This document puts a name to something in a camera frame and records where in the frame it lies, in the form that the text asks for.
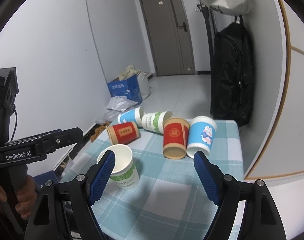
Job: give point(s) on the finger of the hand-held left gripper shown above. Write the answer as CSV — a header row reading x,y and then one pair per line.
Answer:
x,y
66,137

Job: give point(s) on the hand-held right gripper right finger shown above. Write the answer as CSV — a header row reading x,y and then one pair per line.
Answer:
x,y
205,177

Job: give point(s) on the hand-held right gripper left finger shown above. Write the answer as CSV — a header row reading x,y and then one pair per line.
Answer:
x,y
101,180

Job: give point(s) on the white green paper cup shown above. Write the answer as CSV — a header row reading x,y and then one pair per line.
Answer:
x,y
154,121
124,166

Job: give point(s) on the blue paper cup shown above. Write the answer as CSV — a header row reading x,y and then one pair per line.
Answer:
x,y
202,135
129,116

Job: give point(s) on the red paper cup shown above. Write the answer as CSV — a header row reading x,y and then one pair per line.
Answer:
x,y
174,135
125,132

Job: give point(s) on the person's left hand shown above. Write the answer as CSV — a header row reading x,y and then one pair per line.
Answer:
x,y
26,192

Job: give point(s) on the brown crumpled packaging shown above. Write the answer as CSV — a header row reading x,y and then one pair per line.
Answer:
x,y
100,128

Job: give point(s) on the plaid tablecloth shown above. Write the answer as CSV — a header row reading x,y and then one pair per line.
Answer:
x,y
167,195

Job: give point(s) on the grey plastic bag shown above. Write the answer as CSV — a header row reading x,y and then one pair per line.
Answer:
x,y
122,103

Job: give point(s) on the blue cardboard box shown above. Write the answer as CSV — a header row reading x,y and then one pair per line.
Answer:
x,y
127,88

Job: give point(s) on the beige cloth bag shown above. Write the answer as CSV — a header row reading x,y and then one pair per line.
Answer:
x,y
129,71

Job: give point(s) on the black backpack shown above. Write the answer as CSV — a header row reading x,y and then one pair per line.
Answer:
x,y
229,75

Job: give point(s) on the grey door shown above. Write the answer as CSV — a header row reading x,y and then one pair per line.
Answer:
x,y
164,30

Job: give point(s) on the black coat rack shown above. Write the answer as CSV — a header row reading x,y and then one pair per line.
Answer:
x,y
209,30

